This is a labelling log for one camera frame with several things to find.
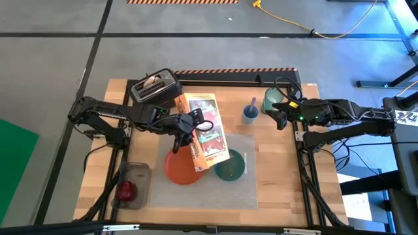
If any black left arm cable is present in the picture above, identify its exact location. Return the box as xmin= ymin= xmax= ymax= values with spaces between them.
xmin=195 ymin=119 xmax=215 ymax=133

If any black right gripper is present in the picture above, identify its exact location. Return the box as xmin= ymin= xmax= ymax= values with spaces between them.
xmin=265 ymin=99 xmax=306 ymax=127

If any orange black hazard table strip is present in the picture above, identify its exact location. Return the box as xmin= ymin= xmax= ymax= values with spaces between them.
xmin=172 ymin=67 xmax=298 ymax=75

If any black metal stand frame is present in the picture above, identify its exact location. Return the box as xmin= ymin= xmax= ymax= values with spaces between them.
xmin=355 ymin=0 xmax=418 ymax=89

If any beige bagel half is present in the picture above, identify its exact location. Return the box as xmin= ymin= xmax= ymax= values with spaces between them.
xmin=143 ymin=75 xmax=161 ymax=89

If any grey woven placemat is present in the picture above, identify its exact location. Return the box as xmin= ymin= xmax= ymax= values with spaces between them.
xmin=150 ymin=132 xmax=259 ymax=210

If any black two-slot toaster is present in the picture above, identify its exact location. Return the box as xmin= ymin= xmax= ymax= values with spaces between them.
xmin=128 ymin=67 xmax=184 ymax=107

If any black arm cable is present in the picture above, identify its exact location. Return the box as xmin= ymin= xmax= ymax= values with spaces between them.
xmin=195 ymin=119 xmax=215 ymax=133
xmin=274 ymin=76 xmax=303 ymax=102

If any teal glass tumbler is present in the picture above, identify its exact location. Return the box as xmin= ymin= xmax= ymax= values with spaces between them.
xmin=261 ymin=87 xmax=284 ymax=114

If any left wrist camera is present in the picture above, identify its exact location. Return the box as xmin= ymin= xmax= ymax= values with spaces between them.
xmin=189 ymin=108 xmax=206 ymax=127

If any red apple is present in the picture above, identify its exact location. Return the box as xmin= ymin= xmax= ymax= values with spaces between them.
xmin=116 ymin=181 xmax=136 ymax=202

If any orange round plate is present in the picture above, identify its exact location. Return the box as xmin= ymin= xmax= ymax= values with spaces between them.
xmin=163 ymin=146 xmax=206 ymax=186

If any orange Cheerios cereal box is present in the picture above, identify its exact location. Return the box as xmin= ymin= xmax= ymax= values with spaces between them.
xmin=174 ymin=93 xmax=231 ymax=173

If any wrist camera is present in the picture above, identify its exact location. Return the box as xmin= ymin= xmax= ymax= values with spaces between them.
xmin=276 ymin=112 xmax=289 ymax=131
xmin=189 ymin=108 xmax=206 ymax=127

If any black bar with metal brackets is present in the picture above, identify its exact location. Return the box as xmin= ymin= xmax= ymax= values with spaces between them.
xmin=0 ymin=220 xmax=418 ymax=235

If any green round bowl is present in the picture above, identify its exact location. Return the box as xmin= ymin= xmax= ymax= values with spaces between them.
xmin=214 ymin=149 xmax=246 ymax=182

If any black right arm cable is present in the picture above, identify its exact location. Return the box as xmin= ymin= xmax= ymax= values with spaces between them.
xmin=274 ymin=76 xmax=303 ymax=102

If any grey translucent plastic tray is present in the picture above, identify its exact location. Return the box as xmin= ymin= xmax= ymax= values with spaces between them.
xmin=110 ymin=161 xmax=152 ymax=210

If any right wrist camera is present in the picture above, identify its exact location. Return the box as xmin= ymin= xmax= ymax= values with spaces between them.
xmin=276 ymin=112 xmax=289 ymax=131

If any grey cart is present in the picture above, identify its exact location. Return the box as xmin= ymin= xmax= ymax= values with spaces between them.
xmin=382 ymin=96 xmax=418 ymax=235

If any green floor mat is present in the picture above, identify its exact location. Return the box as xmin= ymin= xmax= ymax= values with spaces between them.
xmin=0 ymin=119 xmax=40 ymax=225

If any white printed tag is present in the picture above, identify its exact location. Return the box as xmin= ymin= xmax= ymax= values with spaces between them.
xmin=394 ymin=110 xmax=418 ymax=127

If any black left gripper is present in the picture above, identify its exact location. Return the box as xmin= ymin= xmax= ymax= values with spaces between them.
xmin=165 ymin=113 xmax=198 ymax=155

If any yellow extension cord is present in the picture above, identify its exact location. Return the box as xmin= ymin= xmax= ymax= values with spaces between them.
xmin=251 ymin=0 xmax=379 ymax=40

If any blue cup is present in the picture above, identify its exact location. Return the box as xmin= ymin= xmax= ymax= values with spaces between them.
xmin=242 ymin=104 xmax=259 ymax=125

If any black aluminium table frame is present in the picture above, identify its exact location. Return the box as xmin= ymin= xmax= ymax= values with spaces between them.
xmin=78 ymin=70 xmax=350 ymax=229

